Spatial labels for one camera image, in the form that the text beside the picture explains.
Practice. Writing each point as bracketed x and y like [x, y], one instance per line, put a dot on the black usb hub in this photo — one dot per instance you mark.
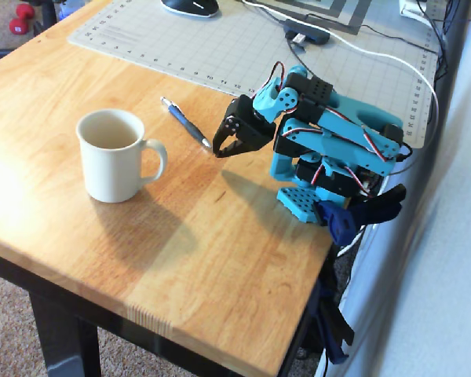
[310, 32]

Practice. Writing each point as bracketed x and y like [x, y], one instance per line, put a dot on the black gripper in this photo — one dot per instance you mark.
[246, 138]

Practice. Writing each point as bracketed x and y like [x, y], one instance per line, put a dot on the grey square pattern pad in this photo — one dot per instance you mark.
[349, 15]

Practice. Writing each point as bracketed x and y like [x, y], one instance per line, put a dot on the black white computer mouse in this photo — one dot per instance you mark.
[188, 7]

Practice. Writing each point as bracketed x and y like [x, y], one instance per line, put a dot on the red dumbbell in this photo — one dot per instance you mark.
[20, 19]

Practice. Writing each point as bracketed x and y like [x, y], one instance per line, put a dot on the blue click pen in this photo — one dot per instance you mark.
[186, 122]

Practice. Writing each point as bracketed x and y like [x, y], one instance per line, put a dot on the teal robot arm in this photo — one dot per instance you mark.
[337, 118]

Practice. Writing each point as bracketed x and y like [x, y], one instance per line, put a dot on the blue black bar clamp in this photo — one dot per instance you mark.
[341, 224]

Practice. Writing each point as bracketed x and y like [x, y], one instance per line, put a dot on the grey gridded cutting mat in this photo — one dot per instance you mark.
[220, 47]

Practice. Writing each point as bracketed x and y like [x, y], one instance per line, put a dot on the cream ceramic mug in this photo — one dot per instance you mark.
[110, 173]

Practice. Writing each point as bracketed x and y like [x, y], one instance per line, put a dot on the white box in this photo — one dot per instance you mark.
[412, 8]

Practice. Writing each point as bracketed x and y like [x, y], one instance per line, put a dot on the black table frame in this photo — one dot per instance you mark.
[59, 326]

